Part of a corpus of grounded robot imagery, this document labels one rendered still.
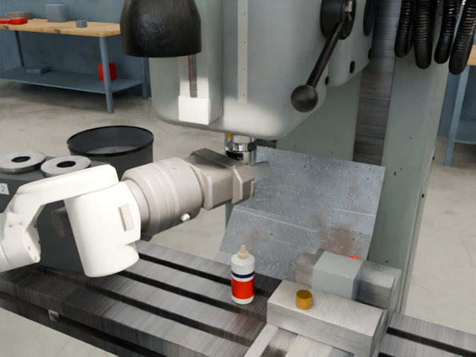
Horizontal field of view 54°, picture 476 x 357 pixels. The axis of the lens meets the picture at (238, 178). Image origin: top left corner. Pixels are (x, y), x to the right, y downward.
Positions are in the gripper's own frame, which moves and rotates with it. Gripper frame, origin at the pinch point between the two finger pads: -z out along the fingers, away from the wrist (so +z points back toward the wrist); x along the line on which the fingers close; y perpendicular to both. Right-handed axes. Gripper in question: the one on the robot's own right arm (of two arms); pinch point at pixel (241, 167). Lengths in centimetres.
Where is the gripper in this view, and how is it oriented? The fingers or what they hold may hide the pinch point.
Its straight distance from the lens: 70.2
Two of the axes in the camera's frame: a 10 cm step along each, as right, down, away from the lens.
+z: -7.3, 2.7, -6.3
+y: -0.1, 9.1, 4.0
